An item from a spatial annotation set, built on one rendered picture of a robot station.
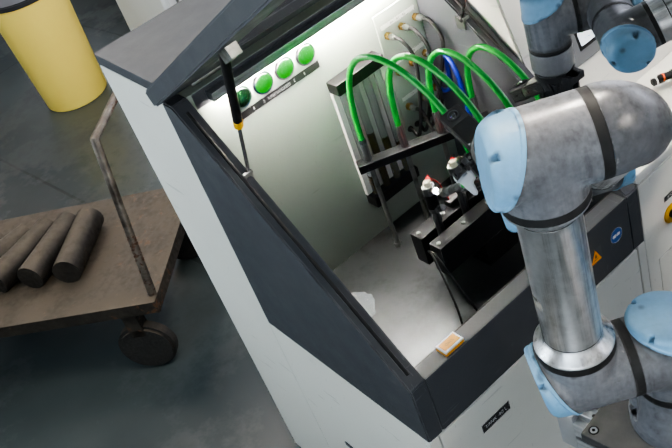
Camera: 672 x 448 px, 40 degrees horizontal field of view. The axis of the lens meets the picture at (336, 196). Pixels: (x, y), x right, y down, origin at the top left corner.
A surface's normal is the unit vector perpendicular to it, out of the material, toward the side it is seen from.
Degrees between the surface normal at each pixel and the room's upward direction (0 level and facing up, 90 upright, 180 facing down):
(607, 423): 0
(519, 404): 90
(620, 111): 38
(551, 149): 57
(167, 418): 0
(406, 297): 0
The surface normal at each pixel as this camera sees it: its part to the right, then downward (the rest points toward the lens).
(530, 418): 0.61, 0.32
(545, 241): -0.26, 0.67
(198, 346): -0.29, -0.76
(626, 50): 0.01, 0.60
